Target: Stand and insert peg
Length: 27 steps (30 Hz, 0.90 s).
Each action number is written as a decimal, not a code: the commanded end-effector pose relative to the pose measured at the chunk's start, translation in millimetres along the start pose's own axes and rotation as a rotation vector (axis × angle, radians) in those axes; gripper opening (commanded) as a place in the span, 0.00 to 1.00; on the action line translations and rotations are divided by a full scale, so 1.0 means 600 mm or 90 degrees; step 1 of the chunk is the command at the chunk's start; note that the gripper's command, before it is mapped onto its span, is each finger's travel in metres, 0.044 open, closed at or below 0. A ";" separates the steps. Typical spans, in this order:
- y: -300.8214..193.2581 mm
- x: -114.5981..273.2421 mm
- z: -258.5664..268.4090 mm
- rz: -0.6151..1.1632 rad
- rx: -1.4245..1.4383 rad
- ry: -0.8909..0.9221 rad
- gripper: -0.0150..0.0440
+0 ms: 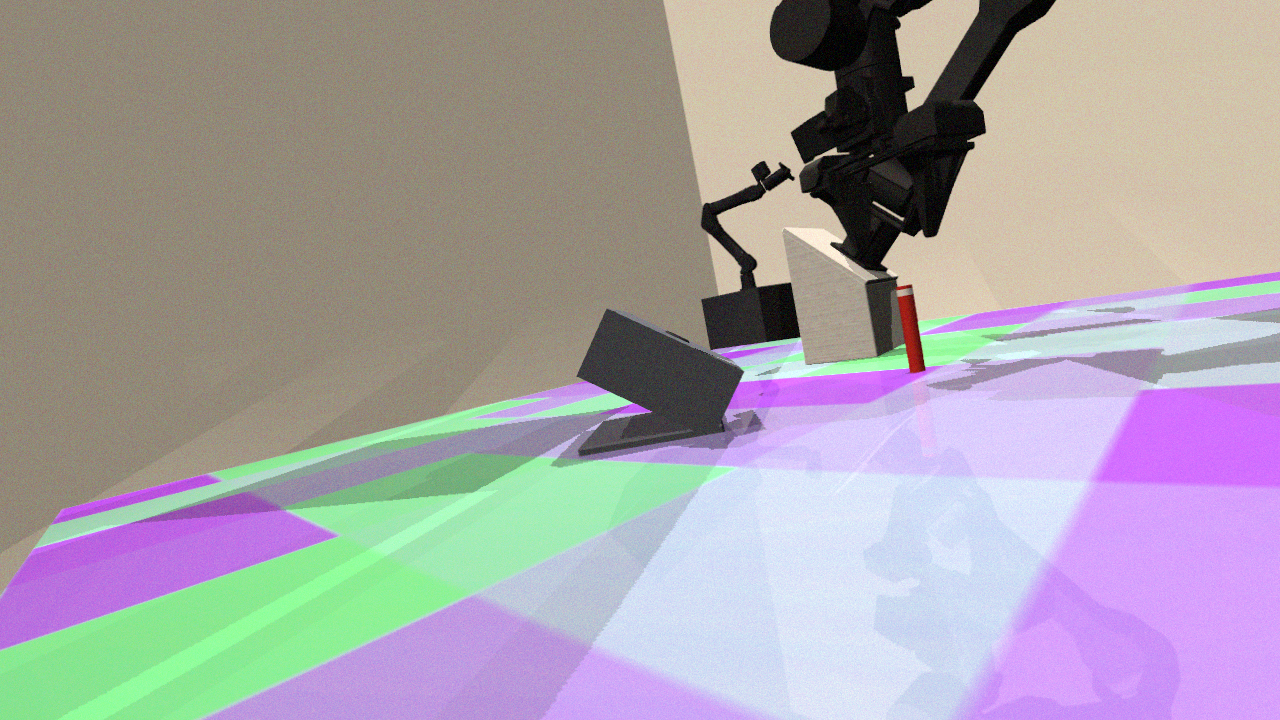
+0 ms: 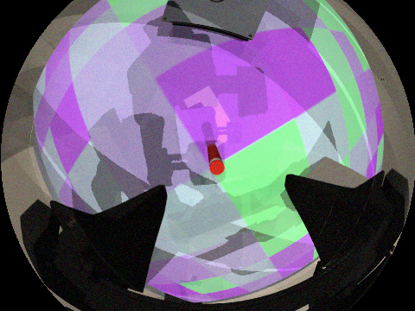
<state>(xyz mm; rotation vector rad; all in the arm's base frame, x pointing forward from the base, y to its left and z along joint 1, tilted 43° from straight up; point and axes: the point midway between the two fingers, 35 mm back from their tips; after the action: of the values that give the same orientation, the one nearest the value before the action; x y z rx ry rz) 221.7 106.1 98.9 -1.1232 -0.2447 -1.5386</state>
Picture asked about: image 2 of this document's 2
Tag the red peg with white band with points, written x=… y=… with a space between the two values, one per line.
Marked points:
x=217 y=166

